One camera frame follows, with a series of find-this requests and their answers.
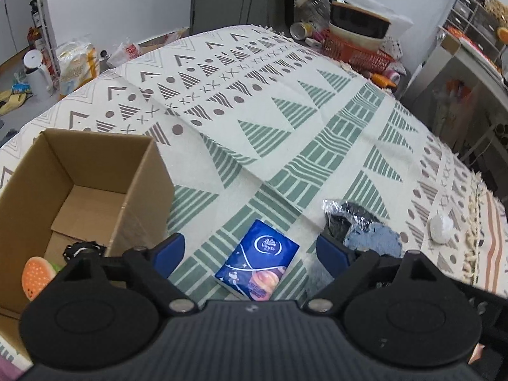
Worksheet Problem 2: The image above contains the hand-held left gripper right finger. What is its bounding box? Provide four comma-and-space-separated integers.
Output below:
305, 235, 453, 315

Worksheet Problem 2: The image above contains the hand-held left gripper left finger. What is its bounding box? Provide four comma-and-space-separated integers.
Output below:
53, 233, 199, 315

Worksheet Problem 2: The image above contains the silver foil bag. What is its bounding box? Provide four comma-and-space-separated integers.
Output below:
321, 199, 382, 247

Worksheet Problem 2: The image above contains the blue-grey fuzzy cloth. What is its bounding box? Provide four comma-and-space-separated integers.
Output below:
302, 222, 403, 298

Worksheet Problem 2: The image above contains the brown cardboard box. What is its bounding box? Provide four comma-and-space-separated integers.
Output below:
0, 129, 175, 368

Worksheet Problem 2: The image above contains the blue tissue packet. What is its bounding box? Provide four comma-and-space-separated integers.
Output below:
214, 219, 300, 301

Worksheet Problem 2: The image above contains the orange striped tasselled blanket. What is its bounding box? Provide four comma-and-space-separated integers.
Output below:
466, 175, 508, 300

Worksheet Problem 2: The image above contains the black scrunchie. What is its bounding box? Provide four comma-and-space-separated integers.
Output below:
63, 240, 106, 263

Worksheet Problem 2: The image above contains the green grey patterned blanket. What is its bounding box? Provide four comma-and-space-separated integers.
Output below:
0, 25, 491, 370

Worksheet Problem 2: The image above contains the orange bottle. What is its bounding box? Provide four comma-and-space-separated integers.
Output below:
371, 72, 398, 88

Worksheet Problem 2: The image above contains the orange plastic basket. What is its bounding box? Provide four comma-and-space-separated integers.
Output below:
322, 30, 395, 70

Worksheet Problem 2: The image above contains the pink bed sheet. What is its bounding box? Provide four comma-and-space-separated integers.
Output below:
0, 355, 24, 381

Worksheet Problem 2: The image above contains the red white plastic bag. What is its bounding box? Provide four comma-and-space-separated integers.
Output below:
107, 39, 143, 69

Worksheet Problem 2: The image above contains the yellow white rice bag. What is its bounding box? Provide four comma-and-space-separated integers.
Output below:
55, 40, 100, 100

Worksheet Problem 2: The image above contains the white desk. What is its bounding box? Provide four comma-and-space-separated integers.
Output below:
401, 28, 508, 159

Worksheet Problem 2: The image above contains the flat cardboard sheet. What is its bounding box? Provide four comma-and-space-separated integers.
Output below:
139, 28, 189, 53

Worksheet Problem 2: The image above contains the dotted white cloth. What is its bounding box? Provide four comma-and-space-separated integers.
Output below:
380, 36, 404, 65

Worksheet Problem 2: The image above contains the cream bowl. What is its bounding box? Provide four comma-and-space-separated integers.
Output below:
329, 24, 387, 50

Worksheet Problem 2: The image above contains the white kettle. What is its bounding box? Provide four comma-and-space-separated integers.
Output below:
23, 50, 54, 102

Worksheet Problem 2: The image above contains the yellow drink can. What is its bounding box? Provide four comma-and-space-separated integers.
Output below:
291, 22, 318, 39

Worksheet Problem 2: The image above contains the clear plastic bottle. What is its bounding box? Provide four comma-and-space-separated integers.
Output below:
307, 0, 332, 22

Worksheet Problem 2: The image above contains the red flat packet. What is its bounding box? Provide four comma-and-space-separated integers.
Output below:
448, 26, 503, 73

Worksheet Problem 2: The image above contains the grey desktop drawer organizer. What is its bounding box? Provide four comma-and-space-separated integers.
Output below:
450, 0, 508, 64

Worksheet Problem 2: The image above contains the white kitchen cabinet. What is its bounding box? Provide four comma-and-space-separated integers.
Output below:
0, 0, 40, 66

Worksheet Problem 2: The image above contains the wicker basket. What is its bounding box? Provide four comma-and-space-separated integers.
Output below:
484, 0, 508, 28

